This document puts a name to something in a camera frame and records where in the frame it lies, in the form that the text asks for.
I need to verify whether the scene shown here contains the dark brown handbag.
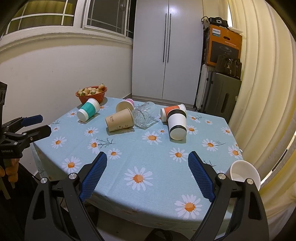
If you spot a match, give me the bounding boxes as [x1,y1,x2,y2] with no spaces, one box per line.
[215,55,242,80]

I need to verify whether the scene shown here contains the orange white paper cup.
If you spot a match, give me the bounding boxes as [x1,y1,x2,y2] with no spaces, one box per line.
[160,103,187,123]

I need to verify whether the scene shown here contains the orange black cardboard box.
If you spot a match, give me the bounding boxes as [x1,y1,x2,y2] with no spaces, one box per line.
[203,25,242,67]

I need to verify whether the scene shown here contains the cream yellow curtain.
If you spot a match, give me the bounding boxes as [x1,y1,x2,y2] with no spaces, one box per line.
[229,1,295,240]

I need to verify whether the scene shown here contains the black white paper cup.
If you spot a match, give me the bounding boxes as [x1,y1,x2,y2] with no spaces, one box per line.
[167,109,187,141]

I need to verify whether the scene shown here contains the white framed window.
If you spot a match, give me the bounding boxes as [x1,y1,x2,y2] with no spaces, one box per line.
[1,1,137,46]

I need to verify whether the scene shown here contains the orange bowl of fruit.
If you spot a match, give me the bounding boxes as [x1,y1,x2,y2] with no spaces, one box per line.
[75,83,107,104]

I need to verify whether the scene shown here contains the brown kraft paper cup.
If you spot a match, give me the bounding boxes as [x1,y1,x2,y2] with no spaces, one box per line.
[105,108,134,132]

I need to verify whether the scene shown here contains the left hand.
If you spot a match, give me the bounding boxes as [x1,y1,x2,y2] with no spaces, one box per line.
[0,159,20,183]

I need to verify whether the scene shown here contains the dark grey suitcase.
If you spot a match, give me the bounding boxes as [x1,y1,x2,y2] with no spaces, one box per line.
[195,64,241,122]

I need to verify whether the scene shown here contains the black bag on box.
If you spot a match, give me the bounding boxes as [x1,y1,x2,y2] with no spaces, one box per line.
[201,16,229,29]

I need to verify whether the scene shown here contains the white ceramic cup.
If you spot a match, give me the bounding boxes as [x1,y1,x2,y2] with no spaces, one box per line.
[225,160,261,190]

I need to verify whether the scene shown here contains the pink white paper cup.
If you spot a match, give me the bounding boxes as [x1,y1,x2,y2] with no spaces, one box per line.
[116,98,134,112]

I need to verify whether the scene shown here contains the clear glass tumbler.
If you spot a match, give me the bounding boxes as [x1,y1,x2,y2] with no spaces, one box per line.
[132,101,158,128]

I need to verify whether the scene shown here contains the white two-door cabinet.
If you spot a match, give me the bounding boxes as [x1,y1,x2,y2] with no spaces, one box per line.
[132,0,203,107]

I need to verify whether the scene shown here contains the teal white paper cup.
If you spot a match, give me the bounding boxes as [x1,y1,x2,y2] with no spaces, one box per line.
[77,98,100,122]

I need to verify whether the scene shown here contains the blue daisy tablecloth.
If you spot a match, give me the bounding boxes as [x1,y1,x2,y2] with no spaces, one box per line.
[32,97,242,238]

